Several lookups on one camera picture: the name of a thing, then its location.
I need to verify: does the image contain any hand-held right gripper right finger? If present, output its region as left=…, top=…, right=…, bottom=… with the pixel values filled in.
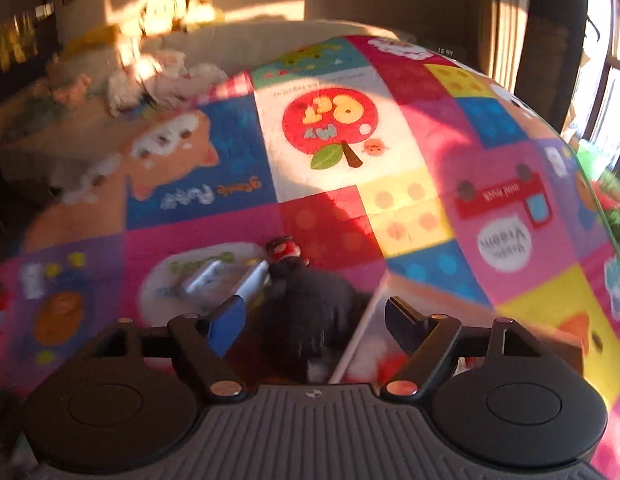
left=381, top=296, right=543, bottom=403

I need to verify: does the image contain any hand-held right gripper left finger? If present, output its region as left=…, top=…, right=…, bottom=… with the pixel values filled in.
left=92, top=296, right=248, bottom=403

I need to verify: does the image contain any beige cardboard box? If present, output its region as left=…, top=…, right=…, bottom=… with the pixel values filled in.
left=330, top=275, right=586, bottom=386

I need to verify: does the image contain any black plush toy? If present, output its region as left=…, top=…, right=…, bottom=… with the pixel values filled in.
left=262, top=259, right=371, bottom=385

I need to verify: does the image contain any small red toy figure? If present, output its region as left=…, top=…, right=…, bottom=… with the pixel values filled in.
left=266, top=236, right=311, bottom=267

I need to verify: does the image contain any colourful cartoon play mat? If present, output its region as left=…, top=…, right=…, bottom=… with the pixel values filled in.
left=0, top=35, right=620, bottom=480

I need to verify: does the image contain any beige sofa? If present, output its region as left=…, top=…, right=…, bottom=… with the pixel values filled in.
left=0, top=20, right=405, bottom=206

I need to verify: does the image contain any green plastic bucket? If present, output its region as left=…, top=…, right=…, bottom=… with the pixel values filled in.
left=576, top=140, right=609, bottom=182

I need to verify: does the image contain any white crumpled cloth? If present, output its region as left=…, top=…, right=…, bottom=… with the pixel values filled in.
left=107, top=50, right=229, bottom=112

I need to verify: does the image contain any small beige plush toy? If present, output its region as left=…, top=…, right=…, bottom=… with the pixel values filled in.
left=46, top=62, right=94, bottom=107

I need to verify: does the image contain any beige striped curtain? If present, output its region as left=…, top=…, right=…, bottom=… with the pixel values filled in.
left=479, top=0, right=537, bottom=92

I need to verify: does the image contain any yellow duck plush toy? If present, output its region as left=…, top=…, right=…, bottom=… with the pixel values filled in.
left=140, top=0, right=225, bottom=32

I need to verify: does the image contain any large window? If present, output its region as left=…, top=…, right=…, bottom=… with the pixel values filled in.
left=565, top=0, right=620, bottom=173

